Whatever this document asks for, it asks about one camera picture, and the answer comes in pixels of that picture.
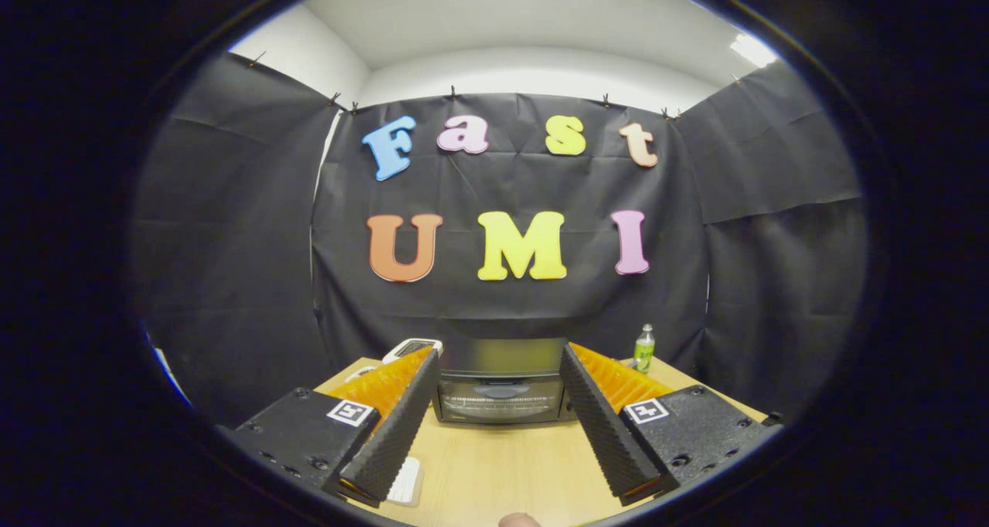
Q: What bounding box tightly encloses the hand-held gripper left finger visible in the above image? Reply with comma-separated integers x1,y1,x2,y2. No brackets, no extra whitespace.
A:
224,347,443,508

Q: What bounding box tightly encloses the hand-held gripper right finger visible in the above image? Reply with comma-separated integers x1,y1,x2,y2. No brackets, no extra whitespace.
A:
559,343,783,508

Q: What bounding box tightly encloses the black toaster oven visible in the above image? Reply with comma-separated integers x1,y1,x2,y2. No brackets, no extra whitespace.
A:
431,338,576,425

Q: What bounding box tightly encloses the white pop-up toaster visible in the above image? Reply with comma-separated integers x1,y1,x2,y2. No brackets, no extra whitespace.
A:
382,338,444,366

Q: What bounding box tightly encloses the white rectangular plate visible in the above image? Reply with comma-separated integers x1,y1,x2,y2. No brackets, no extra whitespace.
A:
386,456,424,508

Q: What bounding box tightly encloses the green drink bottle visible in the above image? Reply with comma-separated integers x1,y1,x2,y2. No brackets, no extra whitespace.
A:
634,324,656,373

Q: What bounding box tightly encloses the black backdrop cloth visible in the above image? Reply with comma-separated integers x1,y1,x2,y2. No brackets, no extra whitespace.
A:
130,52,868,427

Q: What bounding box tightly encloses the small ceiling light panel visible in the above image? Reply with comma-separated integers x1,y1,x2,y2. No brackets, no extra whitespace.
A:
730,32,777,68

